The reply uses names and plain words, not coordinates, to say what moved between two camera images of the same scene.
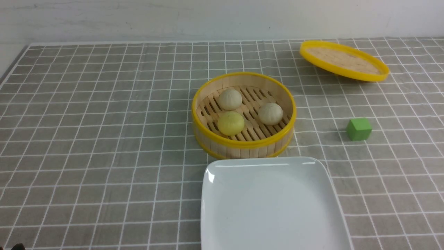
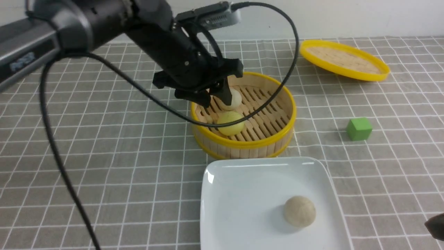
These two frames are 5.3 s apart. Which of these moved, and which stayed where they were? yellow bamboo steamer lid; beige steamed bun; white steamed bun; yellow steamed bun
Moved: beige steamed bun
Stayed: yellow steamed bun; yellow bamboo steamer lid; white steamed bun
